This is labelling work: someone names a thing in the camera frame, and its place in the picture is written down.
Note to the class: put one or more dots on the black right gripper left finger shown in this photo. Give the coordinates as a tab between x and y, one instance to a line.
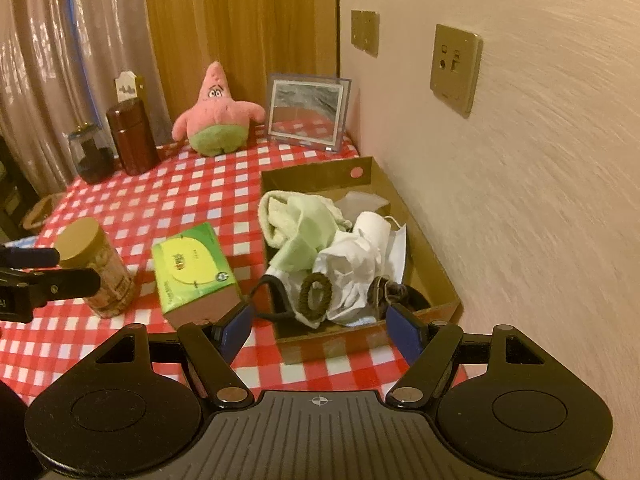
211	347

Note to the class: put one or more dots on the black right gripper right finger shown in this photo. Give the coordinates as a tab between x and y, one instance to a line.
429	350

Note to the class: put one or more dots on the finger of the view left gripper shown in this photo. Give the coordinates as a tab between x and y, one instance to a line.
52	282

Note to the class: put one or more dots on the light green cloth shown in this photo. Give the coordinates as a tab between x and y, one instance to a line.
295	256

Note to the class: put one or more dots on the white terry towel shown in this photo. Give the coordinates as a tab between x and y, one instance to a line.
314	219

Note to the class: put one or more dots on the peanut jar with tan lid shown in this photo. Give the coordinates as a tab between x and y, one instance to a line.
83	244

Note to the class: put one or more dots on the green tissue pack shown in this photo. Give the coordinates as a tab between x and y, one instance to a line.
194	280

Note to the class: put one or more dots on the glass jar with dark contents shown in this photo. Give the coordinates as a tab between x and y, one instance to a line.
92	156

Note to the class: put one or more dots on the red white checkered tablecloth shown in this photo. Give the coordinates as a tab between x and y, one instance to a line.
184	190

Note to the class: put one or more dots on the dark brown wooden canister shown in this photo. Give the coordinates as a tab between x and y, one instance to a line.
133	137

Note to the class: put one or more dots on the brown cardboard box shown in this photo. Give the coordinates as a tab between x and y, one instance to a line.
355	185

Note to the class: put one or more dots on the white wooden holder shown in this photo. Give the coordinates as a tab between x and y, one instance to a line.
128	86

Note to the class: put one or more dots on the pink star plush toy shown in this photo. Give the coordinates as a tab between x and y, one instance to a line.
217	124

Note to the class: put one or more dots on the beige sheer curtain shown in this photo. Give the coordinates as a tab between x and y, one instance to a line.
59	63

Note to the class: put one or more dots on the clear acrylic picture frame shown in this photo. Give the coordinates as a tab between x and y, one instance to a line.
307	110

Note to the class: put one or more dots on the wall power socket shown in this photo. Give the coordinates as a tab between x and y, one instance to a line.
455	67

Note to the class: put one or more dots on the double wall switch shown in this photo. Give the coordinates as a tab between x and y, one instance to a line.
365	29

